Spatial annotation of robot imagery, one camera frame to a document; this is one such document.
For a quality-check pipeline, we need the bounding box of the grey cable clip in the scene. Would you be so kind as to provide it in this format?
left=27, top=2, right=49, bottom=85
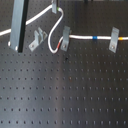
left=51, top=0, right=58, bottom=14
left=109, top=27, right=119, bottom=52
left=61, top=26, right=70, bottom=51
left=29, top=28, right=47, bottom=51

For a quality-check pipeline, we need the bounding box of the white cable with coloured bands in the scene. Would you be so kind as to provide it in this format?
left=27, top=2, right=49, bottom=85
left=0, top=5, right=128, bottom=54

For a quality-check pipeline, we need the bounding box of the top grey cable clip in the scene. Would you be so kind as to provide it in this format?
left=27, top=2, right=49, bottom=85
left=51, top=0, right=58, bottom=14

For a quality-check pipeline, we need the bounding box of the middle grey cable clip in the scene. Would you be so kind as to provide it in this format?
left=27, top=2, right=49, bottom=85
left=61, top=26, right=70, bottom=51

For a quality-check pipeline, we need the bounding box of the right grey cable clip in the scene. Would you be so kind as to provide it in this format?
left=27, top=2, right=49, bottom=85
left=109, top=27, right=119, bottom=52

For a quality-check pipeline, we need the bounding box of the left grey cable clip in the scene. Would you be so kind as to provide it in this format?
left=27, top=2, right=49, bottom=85
left=29, top=28, right=47, bottom=51

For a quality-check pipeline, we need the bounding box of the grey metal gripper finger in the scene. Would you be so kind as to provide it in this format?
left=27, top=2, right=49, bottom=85
left=8, top=0, right=29, bottom=53

